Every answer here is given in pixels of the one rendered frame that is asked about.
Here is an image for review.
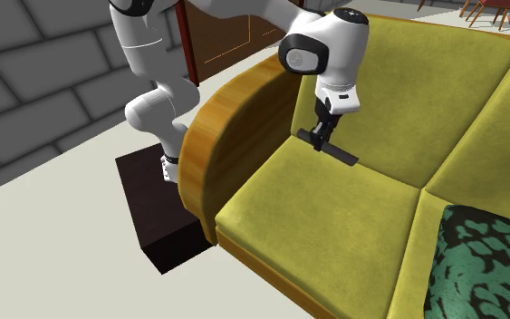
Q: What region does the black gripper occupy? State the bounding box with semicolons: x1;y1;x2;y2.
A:
310;97;344;152

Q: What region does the black remote control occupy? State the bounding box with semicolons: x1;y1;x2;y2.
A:
297;128;361;168

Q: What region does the dark robot stand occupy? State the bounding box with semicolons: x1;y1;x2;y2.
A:
114;141;216;276

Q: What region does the green black patterned pillow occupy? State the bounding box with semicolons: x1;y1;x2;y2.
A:
422;204;510;319

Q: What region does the red wooden chair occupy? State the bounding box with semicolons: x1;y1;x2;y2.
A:
458;0;510;33

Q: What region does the yellow sofa with wooden frame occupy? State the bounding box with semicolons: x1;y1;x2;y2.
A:
177;10;510;319

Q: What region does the brown door with red frame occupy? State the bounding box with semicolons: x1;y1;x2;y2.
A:
175;0;305;88

